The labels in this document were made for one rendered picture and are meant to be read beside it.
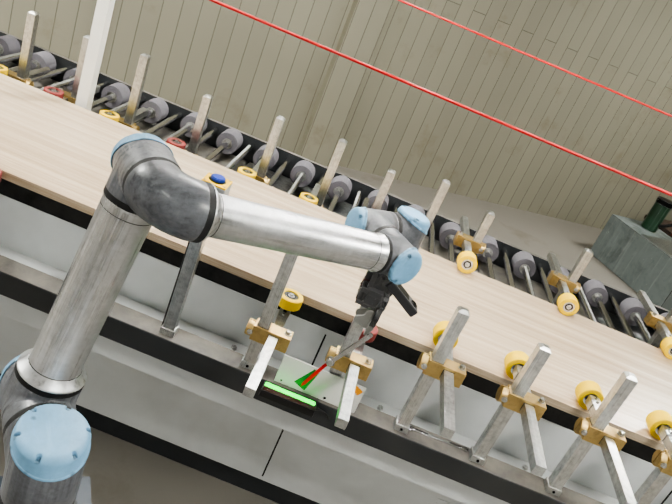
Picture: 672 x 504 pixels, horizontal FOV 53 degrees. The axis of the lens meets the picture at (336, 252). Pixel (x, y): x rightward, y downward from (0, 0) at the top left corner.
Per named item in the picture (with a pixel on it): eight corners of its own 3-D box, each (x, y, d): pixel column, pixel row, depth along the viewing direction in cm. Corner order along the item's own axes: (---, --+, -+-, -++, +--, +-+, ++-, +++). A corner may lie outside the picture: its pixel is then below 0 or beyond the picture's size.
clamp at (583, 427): (618, 455, 194) (627, 443, 192) (575, 438, 194) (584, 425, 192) (613, 442, 200) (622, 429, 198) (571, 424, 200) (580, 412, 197)
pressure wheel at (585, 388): (604, 388, 210) (577, 390, 212) (604, 409, 213) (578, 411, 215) (599, 378, 216) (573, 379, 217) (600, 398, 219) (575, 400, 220)
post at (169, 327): (172, 338, 201) (215, 208, 183) (157, 332, 201) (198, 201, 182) (178, 330, 205) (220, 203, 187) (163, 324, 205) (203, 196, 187)
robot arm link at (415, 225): (391, 200, 169) (421, 205, 175) (372, 242, 175) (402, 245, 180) (409, 219, 163) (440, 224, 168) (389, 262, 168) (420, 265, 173)
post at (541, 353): (475, 473, 206) (553, 351, 186) (465, 468, 205) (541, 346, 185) (475, 465, 209) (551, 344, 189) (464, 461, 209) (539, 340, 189)
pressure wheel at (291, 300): (296, 329, 212) (309, 300, 207) (276, 332, 207) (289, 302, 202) (282, 314, 217) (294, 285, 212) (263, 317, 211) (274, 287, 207)
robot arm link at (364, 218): (371, 222, 155) (412, 227, 162) (349, 197, 163) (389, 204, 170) (355, 256, 159) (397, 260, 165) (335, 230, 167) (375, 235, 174)
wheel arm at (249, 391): (252, 401, 174) (257, 389, 172) (240, 396, 174) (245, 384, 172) (287, 320, 213) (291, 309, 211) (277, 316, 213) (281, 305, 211)
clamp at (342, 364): (365, 382, 197) (372, 368, 195) (323, 364, 197) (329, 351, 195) (367, 371, 202) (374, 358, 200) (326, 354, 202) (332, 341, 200)
